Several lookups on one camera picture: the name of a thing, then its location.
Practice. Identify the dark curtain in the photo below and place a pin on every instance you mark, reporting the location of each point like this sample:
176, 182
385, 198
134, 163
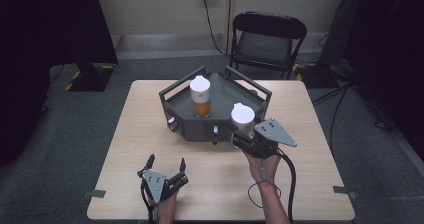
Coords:
50, 50
390, 50

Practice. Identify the white-capped orange liquid bottle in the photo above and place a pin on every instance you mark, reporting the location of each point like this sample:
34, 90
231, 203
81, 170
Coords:
201, 97

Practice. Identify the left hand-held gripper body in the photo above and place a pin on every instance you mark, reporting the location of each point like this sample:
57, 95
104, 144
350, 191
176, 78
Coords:
155, 184

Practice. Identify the person's right hand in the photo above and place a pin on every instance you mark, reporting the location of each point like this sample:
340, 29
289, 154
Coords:
263, 170

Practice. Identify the black stand base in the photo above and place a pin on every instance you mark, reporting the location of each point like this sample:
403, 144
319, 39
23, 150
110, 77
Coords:
93, 79
320, 75

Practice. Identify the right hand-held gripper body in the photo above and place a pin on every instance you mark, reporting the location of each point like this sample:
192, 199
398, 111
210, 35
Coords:
273, 134

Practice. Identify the grey desk organizer tray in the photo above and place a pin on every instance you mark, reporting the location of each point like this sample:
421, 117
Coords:
226, 94

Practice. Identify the person's left hand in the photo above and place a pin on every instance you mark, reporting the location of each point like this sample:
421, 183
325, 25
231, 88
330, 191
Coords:
166, 210

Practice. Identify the white bottle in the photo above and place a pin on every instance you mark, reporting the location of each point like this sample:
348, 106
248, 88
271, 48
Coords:
242, 117

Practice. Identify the black folding chair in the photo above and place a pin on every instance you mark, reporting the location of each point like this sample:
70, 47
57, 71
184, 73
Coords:
266, 44

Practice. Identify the grey tape piece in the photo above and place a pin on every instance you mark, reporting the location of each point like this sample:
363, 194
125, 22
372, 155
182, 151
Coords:
343, 190
95, 193

